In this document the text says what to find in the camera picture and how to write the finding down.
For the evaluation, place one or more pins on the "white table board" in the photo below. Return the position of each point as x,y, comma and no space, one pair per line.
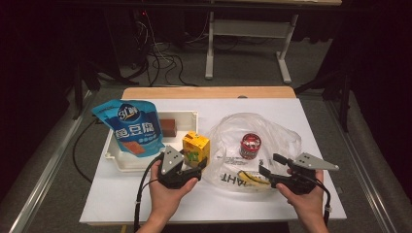
113,200

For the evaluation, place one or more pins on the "brown cardboard box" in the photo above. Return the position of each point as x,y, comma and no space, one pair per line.
168,127

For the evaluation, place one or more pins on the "clear smiley plastic bag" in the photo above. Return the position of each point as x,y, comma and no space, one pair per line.
278,139

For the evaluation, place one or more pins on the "red can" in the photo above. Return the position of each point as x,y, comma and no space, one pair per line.
250,145

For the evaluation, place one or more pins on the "white-legged desk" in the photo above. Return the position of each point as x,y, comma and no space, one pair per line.
249,28

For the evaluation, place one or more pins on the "person's left hand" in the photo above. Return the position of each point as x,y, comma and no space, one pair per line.
165,200

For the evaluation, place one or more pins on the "yellow drink carton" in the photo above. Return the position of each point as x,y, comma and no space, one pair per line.
196,145

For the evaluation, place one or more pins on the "blue snack pouch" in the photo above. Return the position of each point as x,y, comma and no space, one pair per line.
136,129

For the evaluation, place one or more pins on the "person's right hand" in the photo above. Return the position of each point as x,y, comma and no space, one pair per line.
307,205

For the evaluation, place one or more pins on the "white plastic bin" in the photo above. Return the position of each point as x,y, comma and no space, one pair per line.
186,121

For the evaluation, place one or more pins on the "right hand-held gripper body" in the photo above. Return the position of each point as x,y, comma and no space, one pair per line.
311,161

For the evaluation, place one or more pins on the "aluminium floor rail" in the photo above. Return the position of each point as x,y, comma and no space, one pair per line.
48,165
366,194

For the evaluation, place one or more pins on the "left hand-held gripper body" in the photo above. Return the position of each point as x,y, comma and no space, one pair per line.
171,161

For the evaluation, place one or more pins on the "black stand legs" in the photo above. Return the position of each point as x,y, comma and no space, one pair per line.
87,81
343,93

